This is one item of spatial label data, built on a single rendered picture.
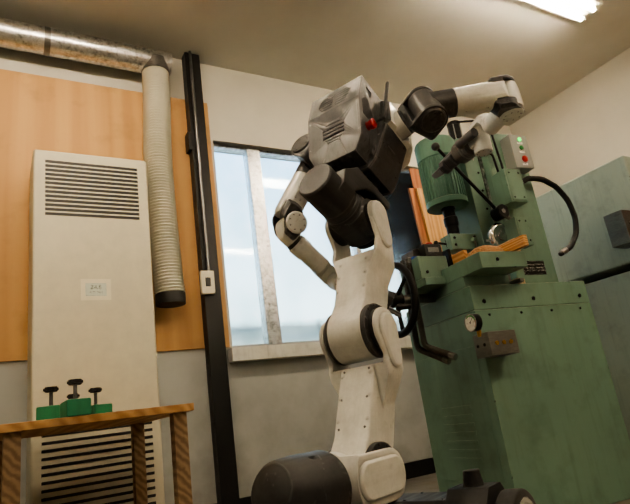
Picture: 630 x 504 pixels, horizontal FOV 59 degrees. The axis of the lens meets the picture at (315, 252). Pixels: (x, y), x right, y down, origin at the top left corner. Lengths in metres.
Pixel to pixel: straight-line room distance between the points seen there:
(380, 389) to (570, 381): 1.01
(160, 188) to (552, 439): 2.18
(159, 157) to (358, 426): 2.15
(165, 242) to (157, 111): 0.78
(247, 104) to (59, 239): 1.63
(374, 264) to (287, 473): 0.65
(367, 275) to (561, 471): 1.05
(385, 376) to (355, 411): 0.11
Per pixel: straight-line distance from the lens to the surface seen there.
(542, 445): 2.14
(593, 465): 2.30
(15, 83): 3.44
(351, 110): 1.72
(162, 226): 2.99
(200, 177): 3.28
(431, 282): 2.12
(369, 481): 1.26
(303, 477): 1.14
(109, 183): 2.90
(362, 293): 1.47
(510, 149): 2.57
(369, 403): 1.39
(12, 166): 3.20
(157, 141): 3.22
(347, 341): 1.43
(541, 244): 2.53
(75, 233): 2.78
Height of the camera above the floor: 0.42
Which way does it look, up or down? 17 degrees up
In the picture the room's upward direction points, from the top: 8 degrees counter-clockwise
